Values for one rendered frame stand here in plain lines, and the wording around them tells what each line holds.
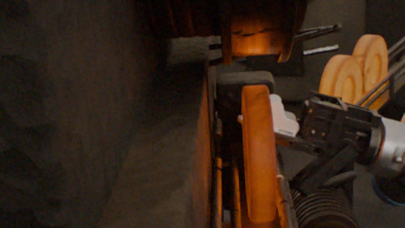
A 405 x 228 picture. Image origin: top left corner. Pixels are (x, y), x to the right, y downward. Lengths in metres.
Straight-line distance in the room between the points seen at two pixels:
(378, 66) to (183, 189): 1.04
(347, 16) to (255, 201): 2.74
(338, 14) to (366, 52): 2.11
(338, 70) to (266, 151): 0.51
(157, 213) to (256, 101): 0.38
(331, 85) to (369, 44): 0.19
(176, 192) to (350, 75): 0.87
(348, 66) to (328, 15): 2.20
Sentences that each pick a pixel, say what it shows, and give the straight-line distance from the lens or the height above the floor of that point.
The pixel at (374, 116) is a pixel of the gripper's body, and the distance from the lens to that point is 0.92.
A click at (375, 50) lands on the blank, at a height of 0.77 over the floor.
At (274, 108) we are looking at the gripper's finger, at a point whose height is 0.78.
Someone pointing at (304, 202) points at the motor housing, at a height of 0.52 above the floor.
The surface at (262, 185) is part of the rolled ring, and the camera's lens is 0.71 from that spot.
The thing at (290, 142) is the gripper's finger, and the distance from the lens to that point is 0.89.
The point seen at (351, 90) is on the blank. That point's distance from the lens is 1.27.
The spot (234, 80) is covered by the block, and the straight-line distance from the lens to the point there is 0.98.
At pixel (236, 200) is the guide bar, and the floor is 0.70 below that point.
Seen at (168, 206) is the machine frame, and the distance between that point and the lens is 0.38.
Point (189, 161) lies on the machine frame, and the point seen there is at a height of 0.87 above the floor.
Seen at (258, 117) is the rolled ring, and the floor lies 0.82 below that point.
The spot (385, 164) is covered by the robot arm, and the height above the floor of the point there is 0.69.
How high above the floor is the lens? 1.04
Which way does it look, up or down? 18 degrees down
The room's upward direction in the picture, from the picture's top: 4 degrees counter-clockwise
